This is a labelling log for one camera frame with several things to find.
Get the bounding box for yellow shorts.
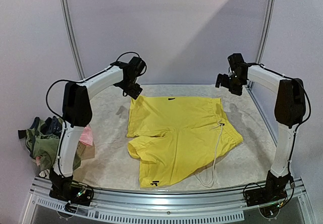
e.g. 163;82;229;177
127;96;243;188

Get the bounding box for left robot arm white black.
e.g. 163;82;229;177
49;54;147;201

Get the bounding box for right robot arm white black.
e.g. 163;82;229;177
217;53;310;178

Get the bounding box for beige plastic laundry basket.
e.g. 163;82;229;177
76;142;95;161

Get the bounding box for pink garment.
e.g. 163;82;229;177
79;125;93;146

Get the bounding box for dark blue garment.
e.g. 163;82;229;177
41;116;63;138

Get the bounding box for olive green garment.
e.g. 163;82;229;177
18;118;83;171

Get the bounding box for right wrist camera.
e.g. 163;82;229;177
215;74;230;89

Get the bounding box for white drawstring cord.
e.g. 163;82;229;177
194;120;226;188

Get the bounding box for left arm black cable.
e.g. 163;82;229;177
45;51;142;120

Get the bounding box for right aluminium frame post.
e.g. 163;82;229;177
255;0;275;64

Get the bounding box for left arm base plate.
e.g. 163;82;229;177
49;182;94;206

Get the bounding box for aluminium front rail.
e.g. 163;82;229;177
22;177;315;223

